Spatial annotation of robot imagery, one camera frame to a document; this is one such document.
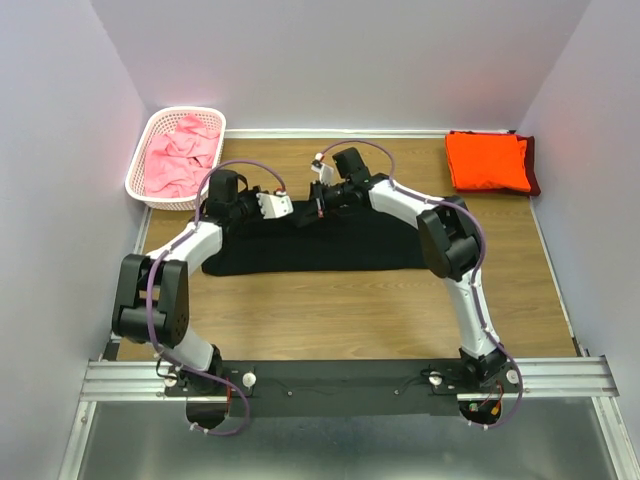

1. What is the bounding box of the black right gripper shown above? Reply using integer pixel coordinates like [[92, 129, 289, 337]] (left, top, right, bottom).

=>
[[297, 180, 352, 229]]

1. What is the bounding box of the black t-shirt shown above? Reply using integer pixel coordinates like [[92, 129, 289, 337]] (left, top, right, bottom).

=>
[[187, 201, 427, 277]]

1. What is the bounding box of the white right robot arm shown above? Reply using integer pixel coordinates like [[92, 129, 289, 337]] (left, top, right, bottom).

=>
[[310, 147, 523, 392]]

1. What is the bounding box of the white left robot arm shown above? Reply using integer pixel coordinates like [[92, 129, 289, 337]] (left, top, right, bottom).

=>
[[111, 169, 270, 395]]

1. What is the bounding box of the pink crumpled t-shirt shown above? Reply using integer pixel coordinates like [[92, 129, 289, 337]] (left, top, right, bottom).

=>
[[144, 114, 221, 198]]

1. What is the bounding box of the pink plastic laundry basket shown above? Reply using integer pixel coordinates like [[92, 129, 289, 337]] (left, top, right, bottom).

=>
[[125, 106, 226, 211]]

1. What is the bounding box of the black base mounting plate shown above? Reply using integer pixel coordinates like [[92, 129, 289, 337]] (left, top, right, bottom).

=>
[[164, 359, 519, 419]]

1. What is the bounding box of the maroon folded t-shirt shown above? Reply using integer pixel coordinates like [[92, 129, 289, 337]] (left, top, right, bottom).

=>
[[447, 129, 543, 197]]

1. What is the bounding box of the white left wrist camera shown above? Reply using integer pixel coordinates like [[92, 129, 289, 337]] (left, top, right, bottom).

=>
[[256, 192, 294, 220]]

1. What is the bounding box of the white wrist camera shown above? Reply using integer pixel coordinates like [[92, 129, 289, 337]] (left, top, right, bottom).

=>
[[256, 192, 294, 220], [311, 159, 334, 185]]

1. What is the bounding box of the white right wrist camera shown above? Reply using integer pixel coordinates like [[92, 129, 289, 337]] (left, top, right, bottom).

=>
[[311, 159, 334, 185]]

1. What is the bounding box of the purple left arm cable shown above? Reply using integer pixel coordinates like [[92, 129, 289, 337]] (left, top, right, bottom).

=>
[[148, 159, 289, 436]]

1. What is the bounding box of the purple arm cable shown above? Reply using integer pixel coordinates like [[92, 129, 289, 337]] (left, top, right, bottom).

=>
[[312, 139, 525, 432], [148, 159, 289, 436]]

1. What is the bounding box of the aluminium back rail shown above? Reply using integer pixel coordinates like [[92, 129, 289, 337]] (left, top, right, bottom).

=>
[[225, 128, 451, 139]]

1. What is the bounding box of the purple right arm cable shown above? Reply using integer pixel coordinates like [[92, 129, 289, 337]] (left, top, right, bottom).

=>
[[312, 139, 525, 432]]

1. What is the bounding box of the aluminium front rail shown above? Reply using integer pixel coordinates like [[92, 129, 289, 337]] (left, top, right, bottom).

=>
[[80, 357, 619, 401]]

